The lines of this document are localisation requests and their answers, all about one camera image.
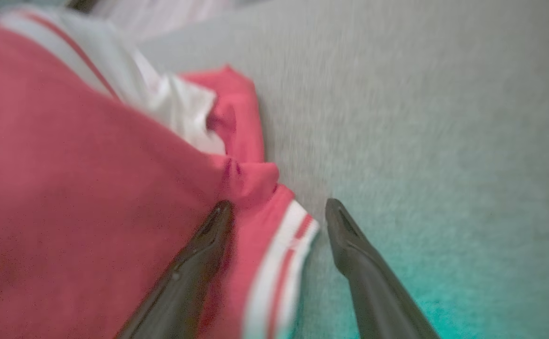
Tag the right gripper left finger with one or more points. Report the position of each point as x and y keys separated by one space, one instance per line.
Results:
x=184 y=282

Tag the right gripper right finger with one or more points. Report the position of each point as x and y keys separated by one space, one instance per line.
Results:
x=373 y=282

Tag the red shirt with white sleeves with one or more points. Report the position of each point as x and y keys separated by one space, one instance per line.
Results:
x=67 y=188

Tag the grey fabric ottoman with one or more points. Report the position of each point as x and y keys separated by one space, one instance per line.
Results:
x=420 y=117

